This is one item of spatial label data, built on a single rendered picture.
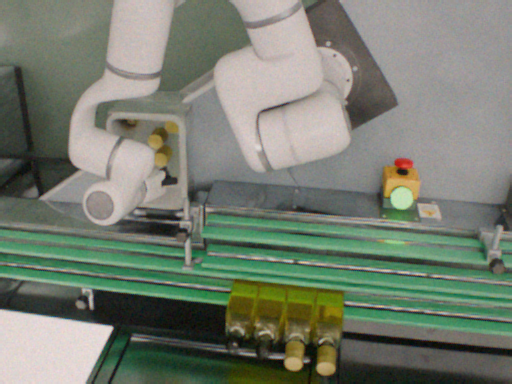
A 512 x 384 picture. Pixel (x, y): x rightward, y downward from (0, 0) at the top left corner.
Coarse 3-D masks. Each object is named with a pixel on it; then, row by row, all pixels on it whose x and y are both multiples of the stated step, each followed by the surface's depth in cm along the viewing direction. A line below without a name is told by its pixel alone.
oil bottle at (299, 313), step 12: (288, 288) 117; (300, 288) 117; (312, 288) 117; (288, 300) 114; (300, 300) 113; (312, 300) 113; (288, 312) 110; (300, 312) 110; (312, 312) 110; (288, 324) 108; (300, 324) 108; (288, 336) 108
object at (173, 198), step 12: (108, 120) 121; (120, 120) 126; (144, 120) 127; (156, 120) 126; (168, 120) 118; (180, 120) 118; (120, 132) 127; (132, 132) 129; (144, 132) 128; (168, 132) 127; (180, 132) 119; (168, 144) 129; (180, 144) 120; (180, 156) 122; (156, 168) 133; (168, 168) 132; (180, 168) 123; (180, 180) 133; (168, 192) 133; (180, 192) 133; (144, 204) 130; (156, 204) 129; (168, 204) 129; (180, 204) 128
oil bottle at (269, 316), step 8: (264, 288) 118; (272, 288) 118; (280, 288) 117; (264, 296) 115; (272, 296) 115; (280, 296) 115; (264, 304) 113; (272, 304) 113; (280, 304) 113; (256, 312) 111; (264, 312) 111; (272, 312) 111; (280, 312) 111; (256, 320) 110; (264, 320) 109; (272, 320) 109; (280, 320) 109; (256, 328) 109; (264, 328) 109; (272, 328) 108; (280, 328) 109; (256, 336) 110; (280, 336) 111
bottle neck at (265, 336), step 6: (258, 336) 109; (264, 336) 107; (270, 336) 108; (258, 342) 107; (264, 342) 106; (270, 342) 106; (258, 348) 105; (264, 348) 104; (270, 348) 105; (258, 354) 106; (264, 354) 106; (270, 354) 105
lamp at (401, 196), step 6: (402, 186) 115; (396, 192) 114; (402, 192) 114; (408, 192) 114; (396, 198) 114; (402, 198) 114; (408, 198) 113; (396, 204) 115; (402, 204) 114; (408, 204) 114
